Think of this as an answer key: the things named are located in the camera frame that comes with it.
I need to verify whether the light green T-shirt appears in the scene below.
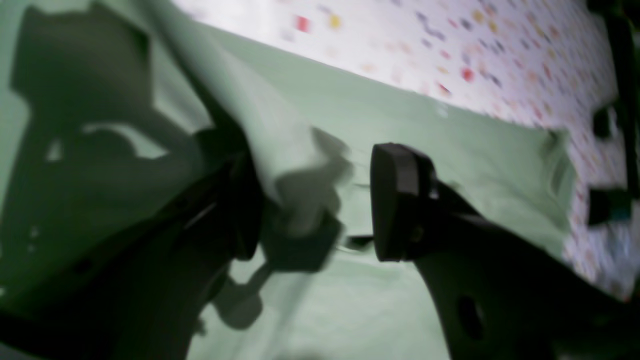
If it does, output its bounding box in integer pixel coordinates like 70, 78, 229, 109
1, 0, 577, 360

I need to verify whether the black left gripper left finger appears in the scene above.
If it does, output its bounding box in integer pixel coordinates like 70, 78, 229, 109
1, 152, 265, 360

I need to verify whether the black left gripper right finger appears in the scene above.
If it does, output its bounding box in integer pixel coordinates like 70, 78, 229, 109
370, 143, 639, 360

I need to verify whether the long black bar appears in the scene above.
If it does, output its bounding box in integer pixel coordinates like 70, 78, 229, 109
586, 0, 639, 199

